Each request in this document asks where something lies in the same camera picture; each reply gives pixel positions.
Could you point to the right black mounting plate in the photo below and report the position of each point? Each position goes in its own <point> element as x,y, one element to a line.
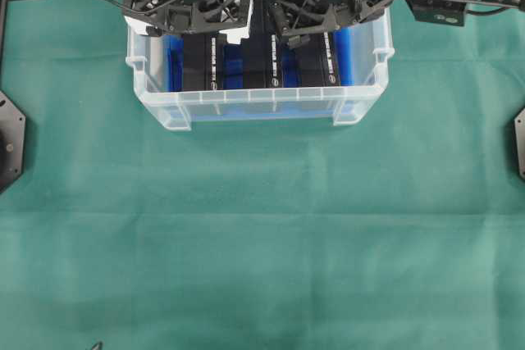
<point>517,141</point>

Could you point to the clear plastic storage case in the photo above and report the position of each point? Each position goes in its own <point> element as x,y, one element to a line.
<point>370,46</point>

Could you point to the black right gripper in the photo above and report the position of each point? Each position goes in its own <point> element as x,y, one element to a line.
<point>297,21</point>

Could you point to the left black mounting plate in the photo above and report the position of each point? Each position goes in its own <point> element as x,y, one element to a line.
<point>12,142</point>

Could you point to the black mounting plate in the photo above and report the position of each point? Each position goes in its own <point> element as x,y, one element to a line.
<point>12,142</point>
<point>517,141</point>

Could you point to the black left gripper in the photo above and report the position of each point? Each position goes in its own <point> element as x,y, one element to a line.
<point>156,18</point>

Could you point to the blue foam liner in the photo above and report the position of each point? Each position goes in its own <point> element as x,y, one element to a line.
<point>177,116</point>

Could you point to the black realsense box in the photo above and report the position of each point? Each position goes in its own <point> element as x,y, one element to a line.
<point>261,51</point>
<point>317,62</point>
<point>203,61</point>

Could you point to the green table cloth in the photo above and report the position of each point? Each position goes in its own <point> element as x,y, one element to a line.
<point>405,231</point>

